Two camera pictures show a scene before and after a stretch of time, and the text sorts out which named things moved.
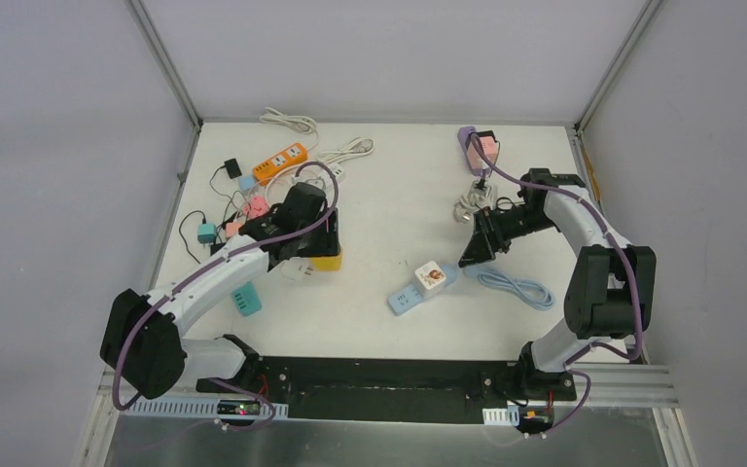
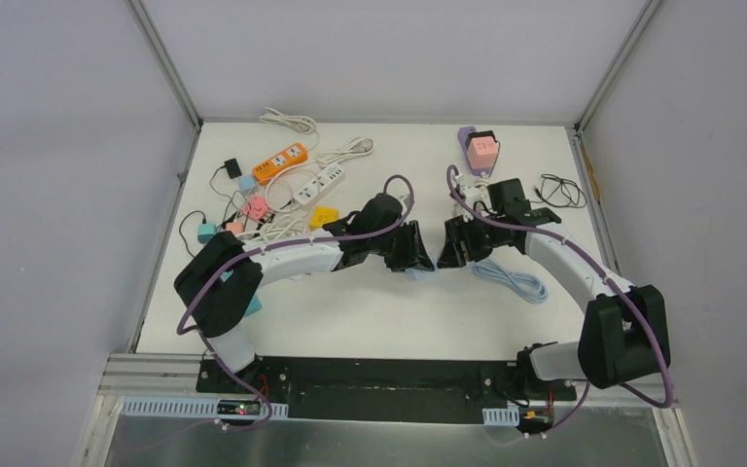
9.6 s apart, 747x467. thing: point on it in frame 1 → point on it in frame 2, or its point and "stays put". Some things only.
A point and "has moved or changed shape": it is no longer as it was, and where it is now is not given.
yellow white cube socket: (328, 264) has moved or changed shape
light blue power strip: (410, 296) → (419, 274)
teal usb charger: (206, 233) stays put
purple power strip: (463, 135) stays put
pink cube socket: (489, 145) stays put
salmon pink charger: (231, 228) stays put
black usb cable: (204, 221) stays put
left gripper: (325, 238) → (401, 243)
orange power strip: (295, 154) stays put
